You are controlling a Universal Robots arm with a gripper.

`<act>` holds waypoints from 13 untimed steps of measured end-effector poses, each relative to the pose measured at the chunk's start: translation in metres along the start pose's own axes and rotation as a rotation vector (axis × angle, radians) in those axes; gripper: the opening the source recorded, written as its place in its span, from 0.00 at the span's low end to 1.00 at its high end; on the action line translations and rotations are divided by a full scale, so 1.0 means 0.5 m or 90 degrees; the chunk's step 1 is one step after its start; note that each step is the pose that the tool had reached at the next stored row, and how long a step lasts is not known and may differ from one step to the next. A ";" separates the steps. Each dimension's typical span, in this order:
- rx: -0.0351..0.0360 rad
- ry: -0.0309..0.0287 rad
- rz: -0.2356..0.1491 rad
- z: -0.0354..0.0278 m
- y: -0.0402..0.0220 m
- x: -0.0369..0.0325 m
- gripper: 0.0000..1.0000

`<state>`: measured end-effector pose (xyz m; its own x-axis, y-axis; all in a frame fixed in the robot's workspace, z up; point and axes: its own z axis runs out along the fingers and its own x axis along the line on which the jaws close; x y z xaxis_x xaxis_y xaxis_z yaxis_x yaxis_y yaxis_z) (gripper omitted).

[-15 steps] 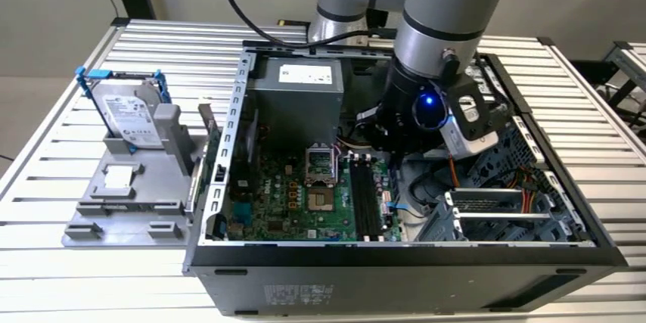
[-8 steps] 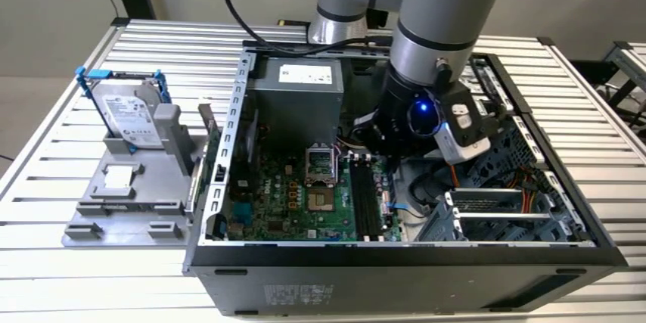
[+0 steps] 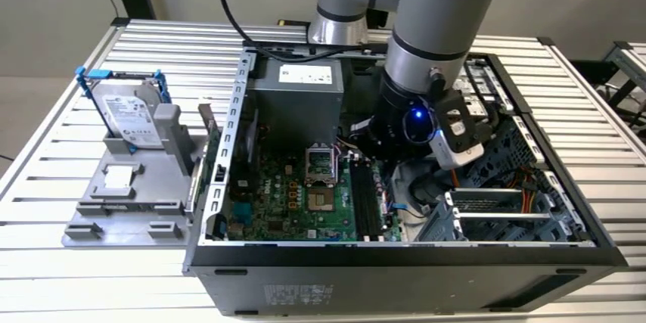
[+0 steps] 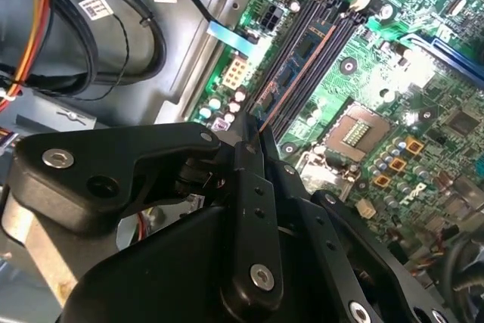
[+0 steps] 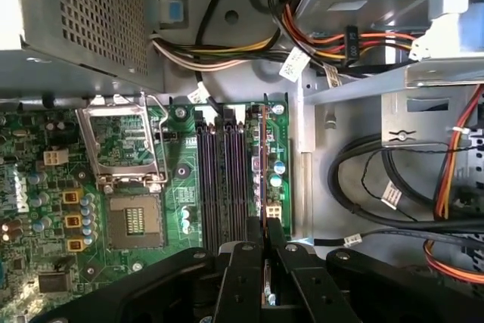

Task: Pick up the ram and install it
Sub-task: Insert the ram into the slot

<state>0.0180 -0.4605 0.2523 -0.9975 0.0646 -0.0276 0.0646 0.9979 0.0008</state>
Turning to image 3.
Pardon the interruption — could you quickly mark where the perforated grey metal panel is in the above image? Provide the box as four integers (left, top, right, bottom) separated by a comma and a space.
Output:
474, 116, 546, 188

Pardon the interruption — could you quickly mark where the coloured power wire bundle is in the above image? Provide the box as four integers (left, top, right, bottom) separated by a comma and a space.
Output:
507, 167, 537, 214

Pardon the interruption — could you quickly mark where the metal slat side table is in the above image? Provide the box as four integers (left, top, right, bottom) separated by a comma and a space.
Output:
599, 40, 646, 127

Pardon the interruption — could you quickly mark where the silver CPU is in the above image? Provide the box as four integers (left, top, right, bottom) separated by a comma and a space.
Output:
103, 166, 135, 191

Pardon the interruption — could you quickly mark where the metal socket cover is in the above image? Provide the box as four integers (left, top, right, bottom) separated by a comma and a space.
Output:
304, 144, 338, 186

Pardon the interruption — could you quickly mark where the blue disk carrier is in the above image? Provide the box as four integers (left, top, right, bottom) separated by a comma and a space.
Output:
73, 68, 171, 156

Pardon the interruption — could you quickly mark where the power supply wire bundle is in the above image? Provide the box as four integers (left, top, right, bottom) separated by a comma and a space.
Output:
334, 126, 362, 157

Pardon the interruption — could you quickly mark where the grey drive cage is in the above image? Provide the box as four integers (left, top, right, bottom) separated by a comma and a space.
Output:
457, 54, 509, 120

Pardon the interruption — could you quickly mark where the grey disk bay cage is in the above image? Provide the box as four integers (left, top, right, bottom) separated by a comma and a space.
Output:
418, 186, 586, 243

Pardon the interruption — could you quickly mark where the green graphics card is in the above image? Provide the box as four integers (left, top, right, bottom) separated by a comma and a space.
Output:
184, 103, 224, 222

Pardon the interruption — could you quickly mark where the grey power supply unit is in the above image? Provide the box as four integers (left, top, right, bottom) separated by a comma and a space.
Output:
247, 56, 346, 150

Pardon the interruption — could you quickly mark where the black open PC case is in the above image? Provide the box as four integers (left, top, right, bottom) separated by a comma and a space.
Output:
180, 39, 630, 318

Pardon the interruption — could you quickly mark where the grey parts rack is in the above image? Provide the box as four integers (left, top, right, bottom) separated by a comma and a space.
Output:
60, 105, 211, 252

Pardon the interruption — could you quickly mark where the CPU socket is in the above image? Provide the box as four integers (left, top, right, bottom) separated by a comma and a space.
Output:
307, 185, 338, 213

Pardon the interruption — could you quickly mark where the black case fan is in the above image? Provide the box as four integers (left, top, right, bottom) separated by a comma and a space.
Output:
230, 109, 262, 203

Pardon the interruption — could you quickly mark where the green motherboard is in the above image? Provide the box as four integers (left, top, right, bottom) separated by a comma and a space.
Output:
226, 151, 404, 243

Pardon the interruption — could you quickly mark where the silver hard disk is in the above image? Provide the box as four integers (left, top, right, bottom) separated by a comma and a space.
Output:
89, 80, 166, 150

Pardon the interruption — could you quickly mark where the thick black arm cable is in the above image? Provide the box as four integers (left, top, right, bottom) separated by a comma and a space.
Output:
218, 0, 390, 62

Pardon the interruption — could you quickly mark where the black looped cable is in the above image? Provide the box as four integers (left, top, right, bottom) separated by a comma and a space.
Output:
407, 169, 454, 220

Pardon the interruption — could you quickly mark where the blue port connector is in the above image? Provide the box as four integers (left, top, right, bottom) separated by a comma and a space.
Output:
231, 203, 252, 224

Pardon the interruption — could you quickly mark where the black RAM slot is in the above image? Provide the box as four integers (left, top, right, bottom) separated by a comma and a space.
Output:
351, 154, 370, 241

